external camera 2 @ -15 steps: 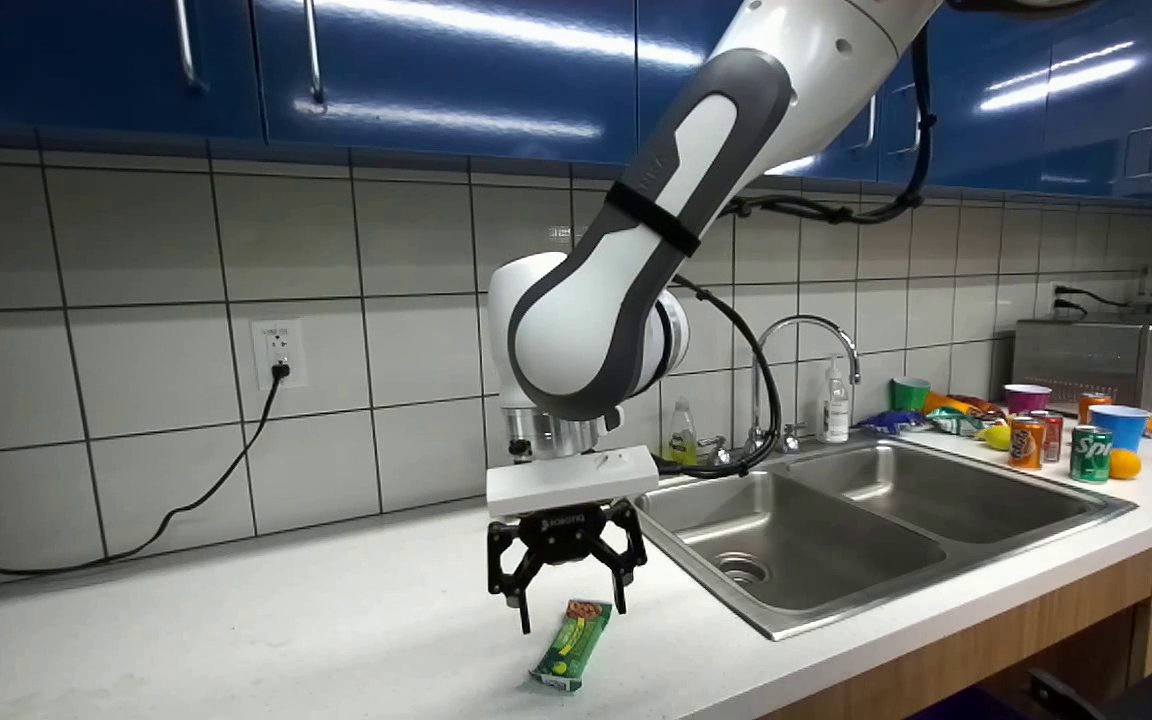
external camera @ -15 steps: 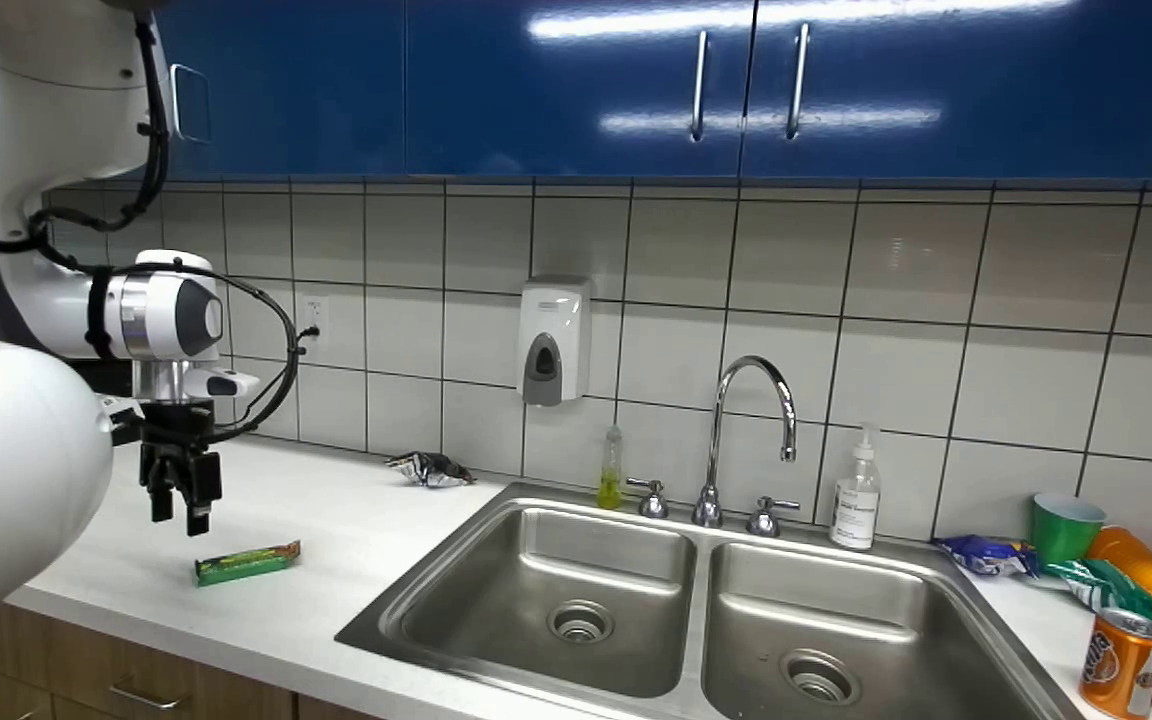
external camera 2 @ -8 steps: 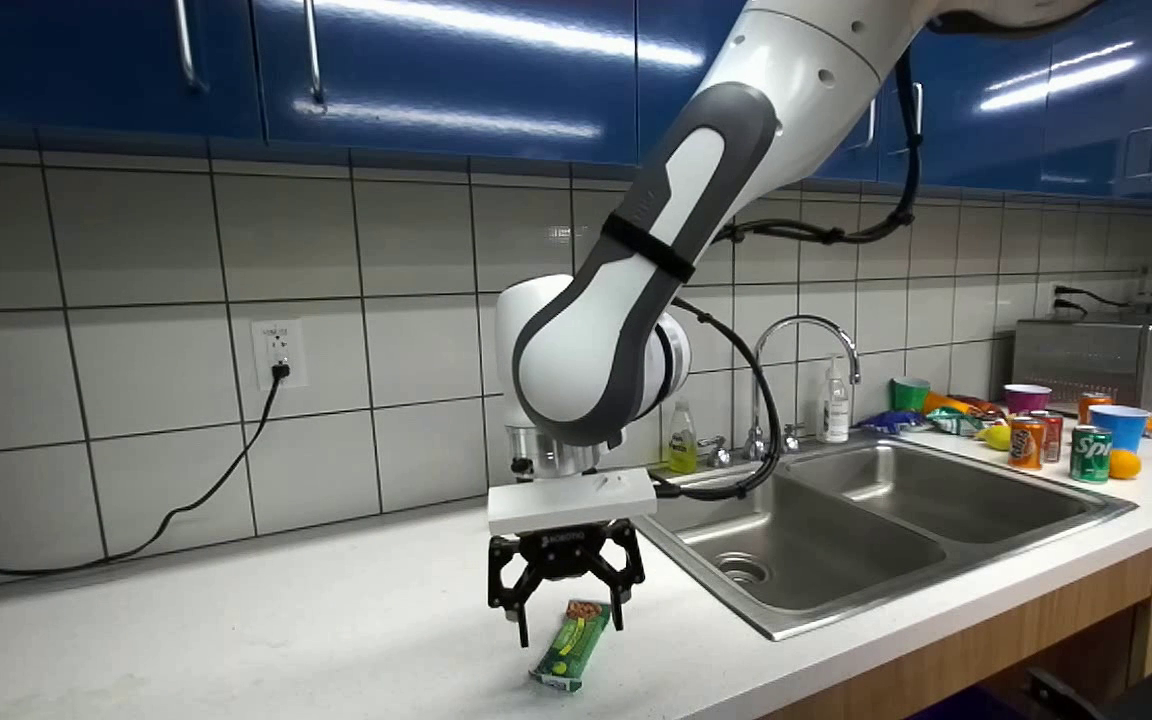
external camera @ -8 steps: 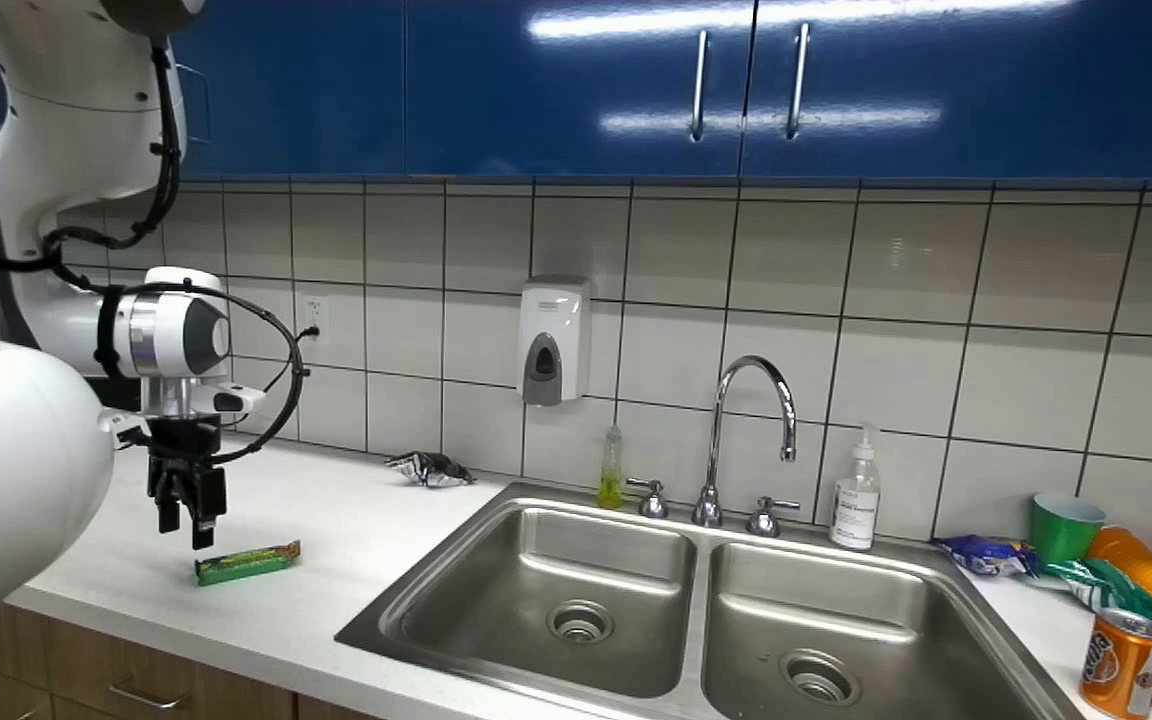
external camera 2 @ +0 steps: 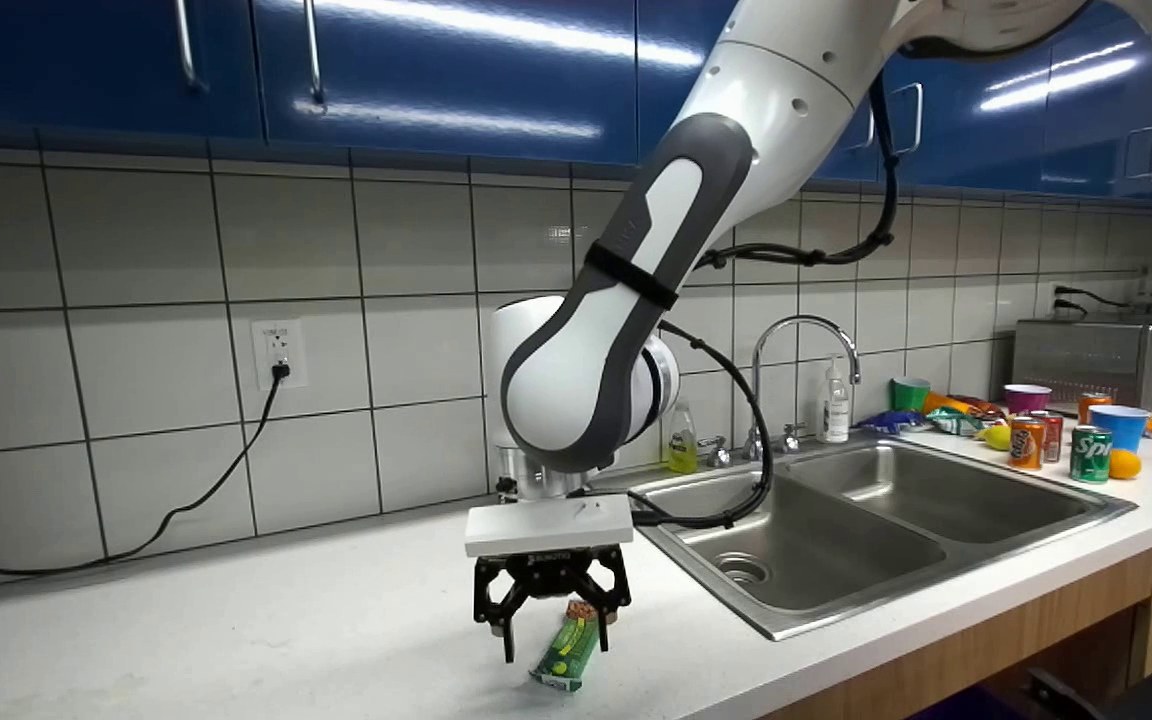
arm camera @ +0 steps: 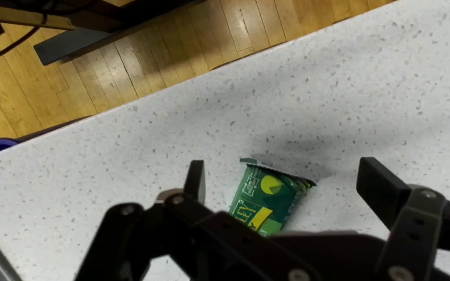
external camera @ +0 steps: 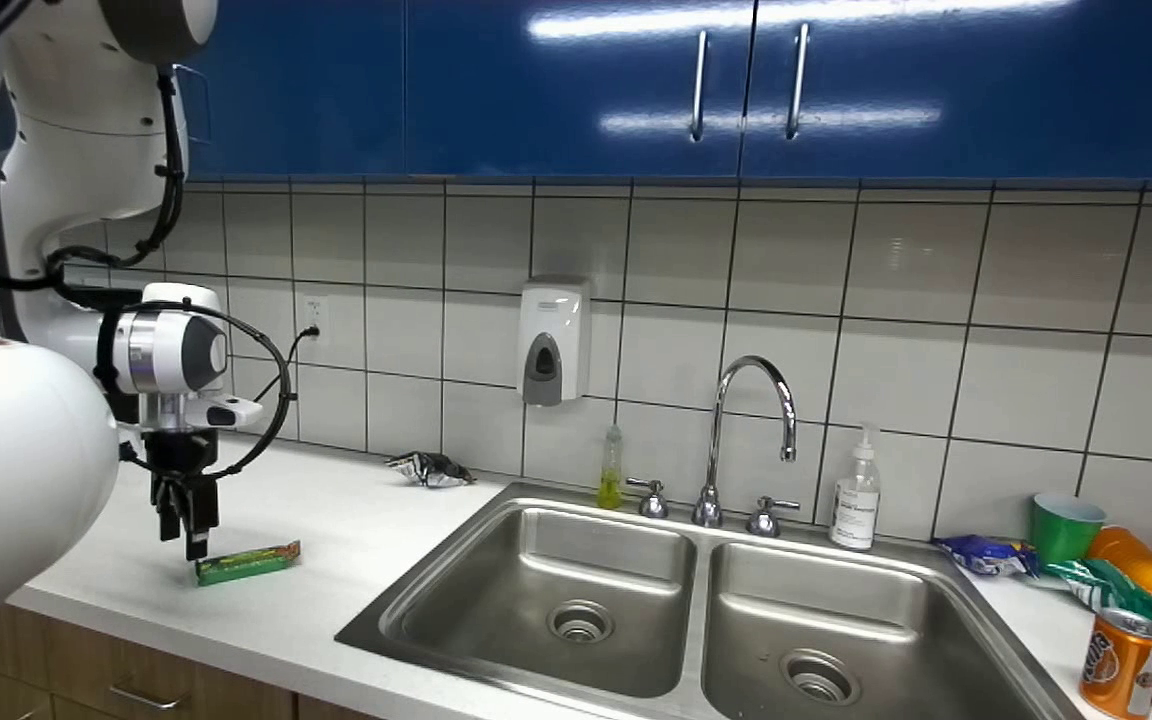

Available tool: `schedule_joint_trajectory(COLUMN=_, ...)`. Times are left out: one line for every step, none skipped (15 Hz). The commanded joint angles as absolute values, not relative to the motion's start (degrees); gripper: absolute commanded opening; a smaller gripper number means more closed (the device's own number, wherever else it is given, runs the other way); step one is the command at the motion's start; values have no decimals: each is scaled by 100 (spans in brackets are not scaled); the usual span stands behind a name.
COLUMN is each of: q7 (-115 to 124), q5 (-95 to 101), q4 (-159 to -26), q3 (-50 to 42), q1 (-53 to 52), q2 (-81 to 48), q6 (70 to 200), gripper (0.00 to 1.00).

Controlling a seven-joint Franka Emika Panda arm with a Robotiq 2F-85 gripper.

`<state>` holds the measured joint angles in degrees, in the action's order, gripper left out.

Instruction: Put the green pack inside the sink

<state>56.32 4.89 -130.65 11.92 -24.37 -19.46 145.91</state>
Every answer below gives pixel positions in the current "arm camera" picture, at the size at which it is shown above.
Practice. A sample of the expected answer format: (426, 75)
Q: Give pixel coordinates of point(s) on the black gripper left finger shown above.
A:
(184, 239)

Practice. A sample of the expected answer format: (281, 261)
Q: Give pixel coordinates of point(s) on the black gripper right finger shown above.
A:
(413, 223)

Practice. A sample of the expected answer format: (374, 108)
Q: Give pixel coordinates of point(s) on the green snack bar pack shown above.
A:
(267, 200)

